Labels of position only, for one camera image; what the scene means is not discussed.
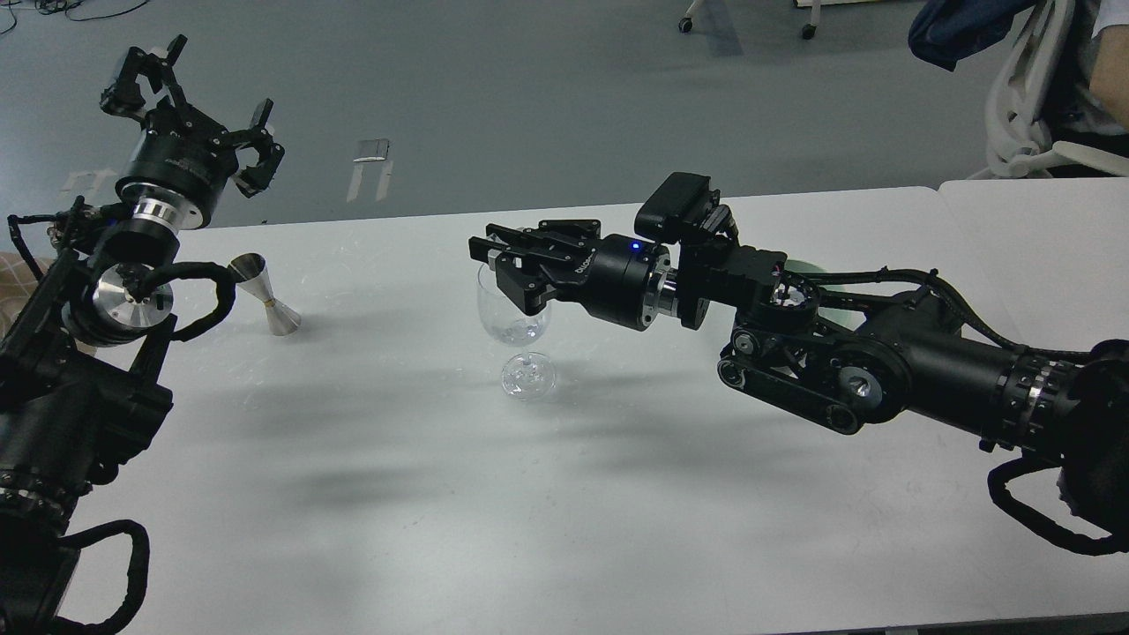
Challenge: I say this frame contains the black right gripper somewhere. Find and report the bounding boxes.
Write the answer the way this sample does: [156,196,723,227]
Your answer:
[469,220,679,331]

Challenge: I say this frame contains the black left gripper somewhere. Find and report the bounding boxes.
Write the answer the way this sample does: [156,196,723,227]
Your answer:
[100,35,285,228]

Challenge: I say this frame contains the steel double jigger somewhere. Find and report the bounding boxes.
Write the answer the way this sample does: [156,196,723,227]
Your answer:
[228,253,301,337]

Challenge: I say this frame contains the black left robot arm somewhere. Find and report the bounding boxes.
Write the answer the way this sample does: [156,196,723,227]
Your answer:
[1,35,285,634]

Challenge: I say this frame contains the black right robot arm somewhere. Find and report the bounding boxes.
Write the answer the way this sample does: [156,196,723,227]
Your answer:
[469,214,1126,556]

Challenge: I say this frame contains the clear wine glass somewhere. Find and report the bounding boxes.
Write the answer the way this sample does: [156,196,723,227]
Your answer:
[476,266,557,401]

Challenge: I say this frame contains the beige checkered sofa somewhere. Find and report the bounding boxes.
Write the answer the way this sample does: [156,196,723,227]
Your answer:
[1,252,40,338]

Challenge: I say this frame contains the green ceramic bowl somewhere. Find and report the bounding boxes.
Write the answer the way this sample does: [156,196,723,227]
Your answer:
[785,258,859,329]

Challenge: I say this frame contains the white office chair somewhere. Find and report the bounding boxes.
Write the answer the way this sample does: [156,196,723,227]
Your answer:
[968,1,1128,180]

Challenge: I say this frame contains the seated person white shirt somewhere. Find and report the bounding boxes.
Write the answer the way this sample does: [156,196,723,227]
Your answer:
[1047,1,1128,137]

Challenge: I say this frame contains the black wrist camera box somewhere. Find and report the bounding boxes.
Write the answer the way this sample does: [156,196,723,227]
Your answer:
[633,172,739,244]

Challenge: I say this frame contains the black floor cables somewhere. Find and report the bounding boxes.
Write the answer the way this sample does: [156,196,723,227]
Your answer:
[0,0,155,38]

